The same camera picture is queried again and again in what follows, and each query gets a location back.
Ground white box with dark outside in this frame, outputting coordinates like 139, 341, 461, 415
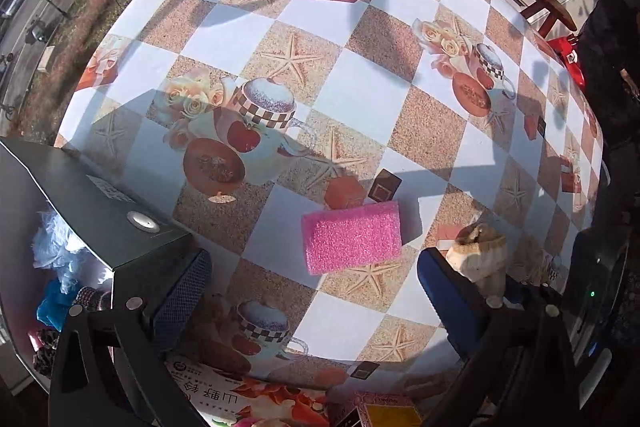
0, 137, 196, 398

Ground dark beaded hair band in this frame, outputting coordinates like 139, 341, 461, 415
70, 287, 114, 314

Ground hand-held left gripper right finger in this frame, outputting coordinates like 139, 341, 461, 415
417, 248, 576, 427

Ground red patterned carton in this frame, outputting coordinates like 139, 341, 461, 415
332, 391, 425, 427

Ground red plastic stool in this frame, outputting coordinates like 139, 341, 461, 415
547, 34, 589, 90

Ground floral tissue pack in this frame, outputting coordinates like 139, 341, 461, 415
167, 354, 332, 427

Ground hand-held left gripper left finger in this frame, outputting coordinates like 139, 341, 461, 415
50, 248, 213, 427

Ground beige frilled scrunchie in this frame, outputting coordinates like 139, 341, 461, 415
445, 223, 509, 296

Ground light blue fluffy scrunchie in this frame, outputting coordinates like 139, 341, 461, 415
31, 209, 109, 294

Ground leopard print scrunchie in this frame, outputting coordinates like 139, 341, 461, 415
32, 329, 64, 376

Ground pink sponge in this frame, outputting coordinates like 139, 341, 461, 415
301, 201, 404, 276

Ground blue plastic bag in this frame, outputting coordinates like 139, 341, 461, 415
36, 279, 82, 331

